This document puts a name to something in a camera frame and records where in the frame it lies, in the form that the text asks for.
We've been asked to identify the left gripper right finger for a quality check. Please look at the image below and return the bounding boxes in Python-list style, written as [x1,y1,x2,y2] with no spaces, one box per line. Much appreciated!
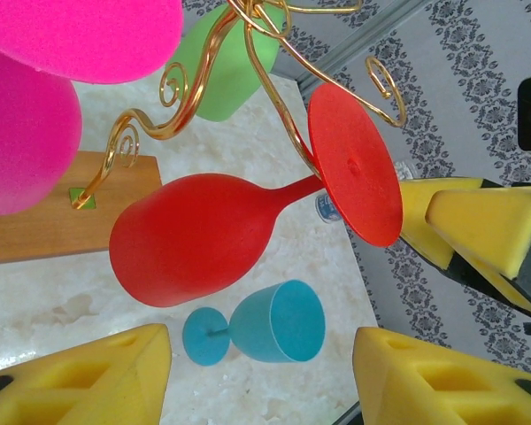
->
[352,326,531,425]

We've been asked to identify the gold wire wine glass rack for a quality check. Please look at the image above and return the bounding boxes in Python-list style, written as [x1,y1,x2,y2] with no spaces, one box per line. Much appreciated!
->
[0,0,408,267]

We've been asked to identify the blue wine glass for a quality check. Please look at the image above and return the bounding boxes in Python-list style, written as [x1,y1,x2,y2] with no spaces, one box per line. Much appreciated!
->
[181,279,327,367]

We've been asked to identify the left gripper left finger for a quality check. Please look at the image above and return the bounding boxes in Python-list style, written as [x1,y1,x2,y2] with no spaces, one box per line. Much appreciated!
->
[0,322,173,425]

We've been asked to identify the pink wine glass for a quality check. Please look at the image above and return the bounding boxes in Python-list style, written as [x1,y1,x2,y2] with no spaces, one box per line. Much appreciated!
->
[0,0,185,217]

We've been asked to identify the green wine glass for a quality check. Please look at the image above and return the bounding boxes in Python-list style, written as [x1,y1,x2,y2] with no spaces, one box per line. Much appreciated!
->
[165,0,289,124]

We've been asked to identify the red wine glass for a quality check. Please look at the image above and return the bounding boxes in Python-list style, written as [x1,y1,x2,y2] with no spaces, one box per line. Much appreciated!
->
[109,83,403,309]

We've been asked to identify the aluminium frame post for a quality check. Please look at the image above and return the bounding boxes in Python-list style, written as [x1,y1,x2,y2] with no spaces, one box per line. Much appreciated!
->
[269,0,430,88]

